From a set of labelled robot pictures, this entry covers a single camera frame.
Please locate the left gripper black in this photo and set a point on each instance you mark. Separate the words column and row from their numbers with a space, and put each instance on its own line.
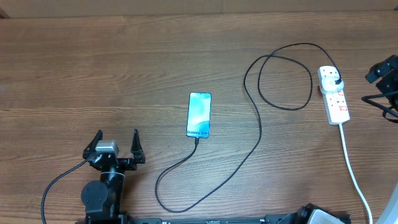
column 129, row 164

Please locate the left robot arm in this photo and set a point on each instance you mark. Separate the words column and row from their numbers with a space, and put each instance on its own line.
column 103, row 198

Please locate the white power strip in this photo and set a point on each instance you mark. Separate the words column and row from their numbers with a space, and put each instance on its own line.
column 335, row 104

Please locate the Samsung Galaxy smartphone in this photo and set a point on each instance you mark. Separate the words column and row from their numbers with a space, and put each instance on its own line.
column 198, row 119

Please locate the white charger plug adapter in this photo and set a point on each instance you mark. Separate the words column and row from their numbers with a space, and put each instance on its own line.
column 329, row 85

